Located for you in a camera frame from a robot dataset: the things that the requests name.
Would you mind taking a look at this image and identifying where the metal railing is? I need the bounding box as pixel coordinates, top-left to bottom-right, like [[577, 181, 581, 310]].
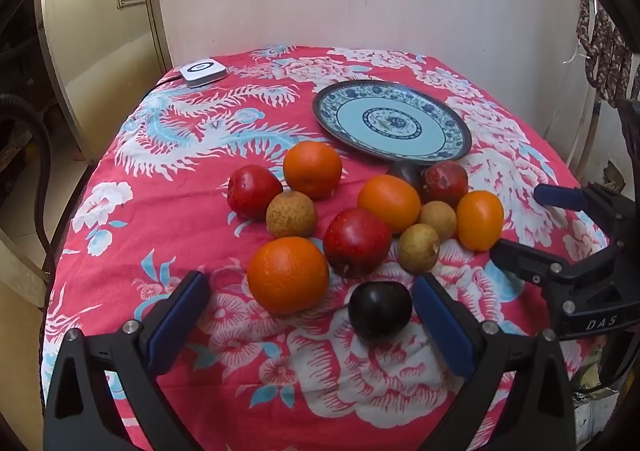
[[567, 98, 603, 172]]

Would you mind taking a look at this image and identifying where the brown longan fruit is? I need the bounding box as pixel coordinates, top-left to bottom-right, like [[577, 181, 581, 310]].
[[419, 201, 458, 241], [266, 191, 319, 239], [398, 224, 441, 274]]

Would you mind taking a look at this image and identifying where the yellowish orange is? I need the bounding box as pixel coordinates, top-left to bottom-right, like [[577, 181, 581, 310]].
[[456, 190, 505, 252]]

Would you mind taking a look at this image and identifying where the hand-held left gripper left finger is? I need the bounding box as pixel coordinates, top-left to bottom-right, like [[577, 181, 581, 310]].
[[44, 270, 211, 451]]

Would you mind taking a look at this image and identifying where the red floral tablecloth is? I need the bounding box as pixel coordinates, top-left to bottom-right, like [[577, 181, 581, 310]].
[[42, 45, 608, 451]]

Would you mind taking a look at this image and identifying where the white square device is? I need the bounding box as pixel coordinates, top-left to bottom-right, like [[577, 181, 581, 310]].
[[178, 58, 228, 89]]

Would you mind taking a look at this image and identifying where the large orange with stem mark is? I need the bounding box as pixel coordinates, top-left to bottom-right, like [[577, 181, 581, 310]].
[[247, 236, 330, 316]]

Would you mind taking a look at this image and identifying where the large red apple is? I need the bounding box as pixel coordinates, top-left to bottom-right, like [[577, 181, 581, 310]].
[[323, 208, 393, 279]]

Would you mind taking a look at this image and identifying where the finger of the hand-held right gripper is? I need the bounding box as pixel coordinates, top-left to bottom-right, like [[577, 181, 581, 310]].
[[533, 182, 632, 232], [490, 238, 626, 299]]

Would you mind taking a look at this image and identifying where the black hose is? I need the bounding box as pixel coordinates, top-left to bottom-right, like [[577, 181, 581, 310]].
[[0, 94, 56, 282]]

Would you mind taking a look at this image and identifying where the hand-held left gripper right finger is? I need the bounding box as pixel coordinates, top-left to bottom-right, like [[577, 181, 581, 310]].
[[412, 273, 576, 451]]

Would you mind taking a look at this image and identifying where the brown patterned hanging cloth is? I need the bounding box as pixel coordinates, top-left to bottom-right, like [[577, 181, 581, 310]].
[[575, 0, 640, 107]]

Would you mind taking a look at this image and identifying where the dark red blotchy apple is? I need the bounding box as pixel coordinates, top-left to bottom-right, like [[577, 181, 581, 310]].
[[420, 161, 470, 207]]

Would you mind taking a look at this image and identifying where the black device cable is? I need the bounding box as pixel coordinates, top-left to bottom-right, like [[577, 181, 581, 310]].
[[145, 74, 183, 99]]

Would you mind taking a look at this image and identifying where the bright red apple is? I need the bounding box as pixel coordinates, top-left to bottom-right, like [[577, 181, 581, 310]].
[[227, 165, 284, 221]]

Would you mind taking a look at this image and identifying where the dark purple plum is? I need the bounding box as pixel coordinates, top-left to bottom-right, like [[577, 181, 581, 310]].
[[386, 161, 426, 187], [348, 281, 414, 341]]

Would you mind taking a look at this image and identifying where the blue patterned plate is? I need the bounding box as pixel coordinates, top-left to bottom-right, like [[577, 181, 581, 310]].
[[312, 80, 473, 166]]

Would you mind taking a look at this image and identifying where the round orange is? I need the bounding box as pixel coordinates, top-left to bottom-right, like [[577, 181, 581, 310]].
[[283, 141, 343, 199], [357, 175, 422, 234]]

